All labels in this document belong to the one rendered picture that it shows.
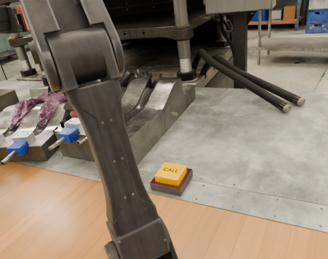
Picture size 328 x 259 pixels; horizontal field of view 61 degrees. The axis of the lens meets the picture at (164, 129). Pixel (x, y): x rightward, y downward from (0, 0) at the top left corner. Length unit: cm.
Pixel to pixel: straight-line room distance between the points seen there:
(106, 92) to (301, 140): 64
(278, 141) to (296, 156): 8
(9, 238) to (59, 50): 49
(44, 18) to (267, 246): 50
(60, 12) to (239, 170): 53
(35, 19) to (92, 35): 6
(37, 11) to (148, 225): 29
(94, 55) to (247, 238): 42
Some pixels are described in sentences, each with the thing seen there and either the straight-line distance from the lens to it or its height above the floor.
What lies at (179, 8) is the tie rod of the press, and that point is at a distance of 136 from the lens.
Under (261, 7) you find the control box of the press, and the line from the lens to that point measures 140.
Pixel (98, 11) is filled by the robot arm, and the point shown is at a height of 122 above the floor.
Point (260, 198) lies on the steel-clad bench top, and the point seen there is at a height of 80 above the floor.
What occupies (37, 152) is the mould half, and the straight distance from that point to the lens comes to 93.
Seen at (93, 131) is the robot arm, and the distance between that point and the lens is 35.
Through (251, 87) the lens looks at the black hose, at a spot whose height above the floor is 86.
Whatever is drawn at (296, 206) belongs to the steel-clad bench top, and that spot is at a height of 80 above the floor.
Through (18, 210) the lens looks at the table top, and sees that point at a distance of 79.
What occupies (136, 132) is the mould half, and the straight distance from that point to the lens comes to 76.
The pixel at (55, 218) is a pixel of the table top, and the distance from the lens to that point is 71.
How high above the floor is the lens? 124
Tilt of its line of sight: 28 degrees down
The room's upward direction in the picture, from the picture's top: 8 degrees counter-clockwise
